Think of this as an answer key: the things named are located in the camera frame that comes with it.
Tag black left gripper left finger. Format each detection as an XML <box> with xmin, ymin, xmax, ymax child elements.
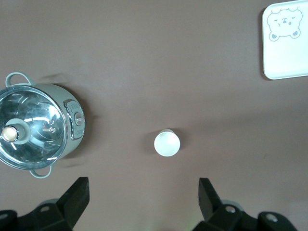
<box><xmin>0</xmin><ymin>177</ymin><xmax>90</xmax><ymax>231</ymax></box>

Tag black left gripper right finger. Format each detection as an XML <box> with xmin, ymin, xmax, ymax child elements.
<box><xmin>192</xmin><ymin>178</ymin><xmax>298</xmax><ymax>231</ymax></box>

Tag white IKEA cup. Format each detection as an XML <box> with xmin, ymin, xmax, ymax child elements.
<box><xmin>154</xmin><ymin>128</ymin><xmax>181</xmax><ymax>157</ymax></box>

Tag white tray with bear print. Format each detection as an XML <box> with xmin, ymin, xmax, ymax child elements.
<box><xmin>261</xmin><ymin>0</ymin><xmax>308</xmax><ymax>80</ymax></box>

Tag sage green electric pot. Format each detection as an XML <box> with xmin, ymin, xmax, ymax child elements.
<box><xmin>0</xmin><ymin>72</ymin><xmax>86</xmax><ymax>179</ymax></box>

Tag glass pot lid with knob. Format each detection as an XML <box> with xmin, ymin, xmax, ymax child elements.
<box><xmin>0</xmin><ymin>85</ymin><xmax>69</xmax><ymax>170</ymax></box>

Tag brown table mat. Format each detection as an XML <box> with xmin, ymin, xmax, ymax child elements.
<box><xmin>0</xmin><ymin>0</ymin><xmax>308</xmax><ymax>231</ymax></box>

